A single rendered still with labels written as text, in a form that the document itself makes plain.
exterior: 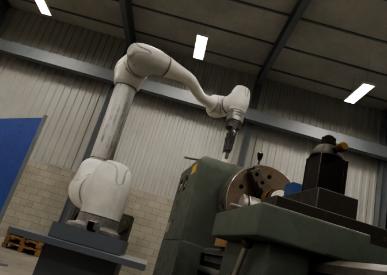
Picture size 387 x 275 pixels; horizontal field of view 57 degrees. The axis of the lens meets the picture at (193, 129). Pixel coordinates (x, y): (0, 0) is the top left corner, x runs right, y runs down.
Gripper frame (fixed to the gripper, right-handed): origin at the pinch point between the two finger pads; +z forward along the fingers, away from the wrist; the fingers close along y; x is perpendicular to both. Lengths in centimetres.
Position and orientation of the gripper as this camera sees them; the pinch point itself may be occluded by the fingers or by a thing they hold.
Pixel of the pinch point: (224, 159)
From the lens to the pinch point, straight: 179.9
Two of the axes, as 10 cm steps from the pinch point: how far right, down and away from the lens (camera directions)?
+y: 2.1, -2.9, -9.3
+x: 9.4, 3.1, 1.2
